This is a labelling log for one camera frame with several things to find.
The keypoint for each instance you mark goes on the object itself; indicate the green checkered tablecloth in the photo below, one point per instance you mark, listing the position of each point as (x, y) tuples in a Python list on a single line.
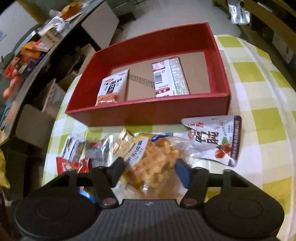
[(266, 103)]

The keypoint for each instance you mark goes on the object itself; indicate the brown cardboard liner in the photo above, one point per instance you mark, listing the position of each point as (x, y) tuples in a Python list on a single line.
[(140, 83)]

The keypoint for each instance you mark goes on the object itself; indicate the white barcode snack pack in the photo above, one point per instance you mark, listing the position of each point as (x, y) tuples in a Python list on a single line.
[(169, 79)]

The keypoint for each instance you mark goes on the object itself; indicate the silver foil bag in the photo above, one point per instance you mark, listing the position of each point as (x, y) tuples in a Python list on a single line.
[(239, 15)]

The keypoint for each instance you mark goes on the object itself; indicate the red snack bag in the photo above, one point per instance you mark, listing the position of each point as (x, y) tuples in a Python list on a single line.
[(64, 165)]

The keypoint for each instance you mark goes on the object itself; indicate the white orange snack pack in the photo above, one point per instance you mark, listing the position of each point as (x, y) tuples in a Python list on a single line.
[(113, 88)]

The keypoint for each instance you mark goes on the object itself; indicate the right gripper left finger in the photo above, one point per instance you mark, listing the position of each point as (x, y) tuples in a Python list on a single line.
[(106, 178)]

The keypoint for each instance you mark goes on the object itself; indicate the gold foil snack pack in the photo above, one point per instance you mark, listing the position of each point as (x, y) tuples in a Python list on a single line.
[(121, 144)]

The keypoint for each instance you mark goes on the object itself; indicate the grey tv cabinet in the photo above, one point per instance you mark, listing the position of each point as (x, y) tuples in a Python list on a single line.
[(95, 23)]

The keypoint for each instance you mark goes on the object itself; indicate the red cardboard box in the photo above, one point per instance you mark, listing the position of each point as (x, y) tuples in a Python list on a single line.
[(158, 110)]

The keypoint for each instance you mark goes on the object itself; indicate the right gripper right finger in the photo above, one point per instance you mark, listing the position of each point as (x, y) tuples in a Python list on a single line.
[(195, 181)]

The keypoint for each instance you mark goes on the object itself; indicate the yellow waffle snack bag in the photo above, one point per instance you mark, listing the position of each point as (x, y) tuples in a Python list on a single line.
[(148, 161)]

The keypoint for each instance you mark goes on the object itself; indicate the white Kaprons wafer pack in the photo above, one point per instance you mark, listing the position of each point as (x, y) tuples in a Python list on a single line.
[(72, 148)]

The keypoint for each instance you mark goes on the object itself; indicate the white duck gizzard pouch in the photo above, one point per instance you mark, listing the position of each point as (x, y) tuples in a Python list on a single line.
[(215, 138)]

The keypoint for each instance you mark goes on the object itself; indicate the dark clear snack bag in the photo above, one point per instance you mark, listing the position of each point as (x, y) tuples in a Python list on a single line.
[(100, 153)]

